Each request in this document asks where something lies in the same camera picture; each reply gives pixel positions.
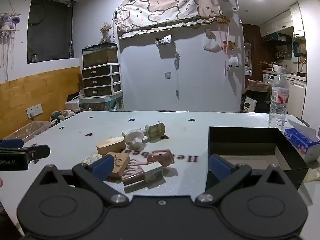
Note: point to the dried flower bouquet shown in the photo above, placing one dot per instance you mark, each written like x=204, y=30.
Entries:
x=105, y=28

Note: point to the black range hood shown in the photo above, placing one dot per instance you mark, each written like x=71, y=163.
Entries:
x=277, y=38

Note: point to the dark window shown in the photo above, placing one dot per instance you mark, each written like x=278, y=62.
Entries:
x=50, y=30

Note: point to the white wall holder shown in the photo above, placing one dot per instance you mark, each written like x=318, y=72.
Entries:
x=166, y=39

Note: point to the white wall socket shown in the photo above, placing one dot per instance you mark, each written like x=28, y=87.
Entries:
x=35, y=110

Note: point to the dark brown door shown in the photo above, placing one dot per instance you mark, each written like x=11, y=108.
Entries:
x=252, y=37

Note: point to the square wall hook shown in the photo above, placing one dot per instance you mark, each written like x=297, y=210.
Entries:
x=167, y=75

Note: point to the white upper kitchen cabinets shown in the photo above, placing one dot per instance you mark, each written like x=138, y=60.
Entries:
x=275, y=23

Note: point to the pale pink charger plug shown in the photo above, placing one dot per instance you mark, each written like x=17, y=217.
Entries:
x=161, y=158

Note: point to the purple plush wall hanging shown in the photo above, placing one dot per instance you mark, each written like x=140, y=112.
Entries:
x=7, y=20

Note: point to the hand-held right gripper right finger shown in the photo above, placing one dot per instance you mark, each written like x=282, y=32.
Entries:
x=221, y=167

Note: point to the white washing machine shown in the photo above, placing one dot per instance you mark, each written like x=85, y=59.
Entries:
x=268, y=77

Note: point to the white cosmetic bottle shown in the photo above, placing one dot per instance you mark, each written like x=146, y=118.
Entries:
x=153, y=172

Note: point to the white sheep plush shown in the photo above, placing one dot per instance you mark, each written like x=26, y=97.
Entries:
x=233, y=61

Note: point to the black cardboard box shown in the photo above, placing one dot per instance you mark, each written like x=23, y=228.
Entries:
x=240, y=142

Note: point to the white printed bag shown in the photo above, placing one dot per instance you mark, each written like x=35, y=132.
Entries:
x=250, y=103

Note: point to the wooden wall hook rack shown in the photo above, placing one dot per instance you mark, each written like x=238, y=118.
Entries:
x=231, y=45
x=222, y=20

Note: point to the round white tape measure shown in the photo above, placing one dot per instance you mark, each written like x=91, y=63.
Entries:
x=91, y=159

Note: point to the pink eyelash curler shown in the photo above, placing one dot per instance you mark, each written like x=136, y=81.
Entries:
x=140, y=163

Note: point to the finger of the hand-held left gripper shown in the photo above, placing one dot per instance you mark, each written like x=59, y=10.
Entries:
x=12, y=143
x=37, y=152

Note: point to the blue floral tissue pack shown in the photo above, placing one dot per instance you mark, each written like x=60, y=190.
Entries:
x=300, y=142

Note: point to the white lower kitchen cabinets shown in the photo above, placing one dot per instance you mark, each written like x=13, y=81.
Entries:
x=296, y=97

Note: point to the pile of plush toys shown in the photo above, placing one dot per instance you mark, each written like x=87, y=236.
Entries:
x=60, y=116

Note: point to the white drawer unit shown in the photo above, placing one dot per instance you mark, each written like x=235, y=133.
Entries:
x=96, y=81

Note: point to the clear plastic bin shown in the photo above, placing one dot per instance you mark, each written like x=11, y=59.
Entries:
x=32, y=128

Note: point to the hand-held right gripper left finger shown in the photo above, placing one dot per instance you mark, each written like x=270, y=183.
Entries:
x=102, y=167

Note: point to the oval wooden block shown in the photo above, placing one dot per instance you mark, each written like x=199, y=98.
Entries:
x=111, y=146

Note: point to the teal patterned cabinet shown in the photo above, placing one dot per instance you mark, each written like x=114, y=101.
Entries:
x=100, y=103

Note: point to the clear plastic bag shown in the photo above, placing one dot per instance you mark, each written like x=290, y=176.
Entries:
x=312, y=175

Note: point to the cartoon printed blanket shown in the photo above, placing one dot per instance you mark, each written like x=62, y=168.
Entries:
x=162, y=12

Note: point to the clear plastic water bottle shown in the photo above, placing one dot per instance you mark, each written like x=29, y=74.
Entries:
x=278, y=110

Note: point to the white rice cooker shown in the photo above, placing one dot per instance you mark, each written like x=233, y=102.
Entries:
x=276, y=68

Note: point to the glass fish tank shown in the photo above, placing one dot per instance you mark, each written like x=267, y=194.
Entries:
x=100, y=56

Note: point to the carved wooden block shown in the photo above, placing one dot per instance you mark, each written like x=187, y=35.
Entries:
x=120, y=165

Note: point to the chair with brown jacket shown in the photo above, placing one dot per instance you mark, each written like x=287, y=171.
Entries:
x=257, y=86

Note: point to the white round plastic piece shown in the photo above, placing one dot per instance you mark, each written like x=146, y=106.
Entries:
x=133, y=136

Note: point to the white hanging pouch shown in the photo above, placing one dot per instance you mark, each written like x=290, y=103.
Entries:
x=211, y=46

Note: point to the white kitchen cabinets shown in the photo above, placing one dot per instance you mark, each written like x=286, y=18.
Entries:
x=275, y=23
x=296, y=97

